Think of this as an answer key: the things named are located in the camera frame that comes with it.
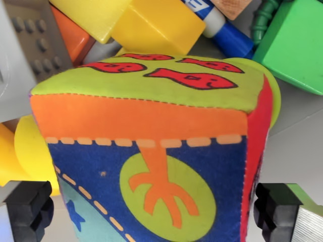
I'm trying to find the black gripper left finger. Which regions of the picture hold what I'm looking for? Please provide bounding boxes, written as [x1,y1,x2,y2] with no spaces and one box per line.
[0,180,55,242]

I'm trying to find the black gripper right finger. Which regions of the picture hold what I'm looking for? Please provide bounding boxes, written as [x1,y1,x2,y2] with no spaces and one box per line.
[253,183,323,242]

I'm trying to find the yellow plastic cylinder piece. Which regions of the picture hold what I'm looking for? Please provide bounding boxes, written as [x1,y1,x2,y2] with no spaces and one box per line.
[0,115,61,197]

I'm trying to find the colourful fabric cube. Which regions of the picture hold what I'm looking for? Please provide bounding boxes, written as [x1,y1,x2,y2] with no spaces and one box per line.
[29,52,274,242]

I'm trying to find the grey studded building block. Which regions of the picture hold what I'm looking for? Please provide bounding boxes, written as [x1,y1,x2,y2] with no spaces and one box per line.
[0,0,74,122]

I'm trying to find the bright green wooden cube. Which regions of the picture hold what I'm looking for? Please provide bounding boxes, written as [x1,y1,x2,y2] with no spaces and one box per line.
[252,0,323,96]

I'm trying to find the orange plastic block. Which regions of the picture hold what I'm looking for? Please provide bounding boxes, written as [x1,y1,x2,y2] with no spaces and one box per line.
[50,5,96,67]

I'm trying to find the blue capped white marker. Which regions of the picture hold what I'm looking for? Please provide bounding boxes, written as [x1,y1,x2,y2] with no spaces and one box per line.
[180,0,255,60]

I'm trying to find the dark green ribbed toy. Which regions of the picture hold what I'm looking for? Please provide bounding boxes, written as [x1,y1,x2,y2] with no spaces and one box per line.
[250,0,286,46]

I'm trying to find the yellow plastic block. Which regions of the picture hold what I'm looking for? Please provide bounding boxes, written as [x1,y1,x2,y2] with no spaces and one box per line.
[48,0,133,45]

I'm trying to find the plain wooden block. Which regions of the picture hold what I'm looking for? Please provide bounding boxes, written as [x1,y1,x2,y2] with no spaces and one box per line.
[210,0,253,21]

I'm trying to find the yellow wooden block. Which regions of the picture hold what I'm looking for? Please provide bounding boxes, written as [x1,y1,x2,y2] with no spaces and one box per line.
[111,0,206,56]

